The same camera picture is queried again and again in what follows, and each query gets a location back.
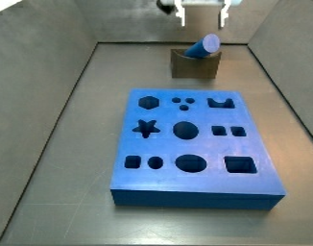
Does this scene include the blue cylinder peg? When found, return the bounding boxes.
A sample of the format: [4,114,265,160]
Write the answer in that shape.
[183,34,221,59]

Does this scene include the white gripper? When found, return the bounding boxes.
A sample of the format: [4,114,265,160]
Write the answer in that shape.
[157,0,241,29]

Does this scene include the dark curved cradle stand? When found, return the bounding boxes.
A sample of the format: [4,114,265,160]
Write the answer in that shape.
[171,49,222,79]

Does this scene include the blue shape sorter block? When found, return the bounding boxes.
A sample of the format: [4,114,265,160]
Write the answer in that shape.
[110,88,286,210]

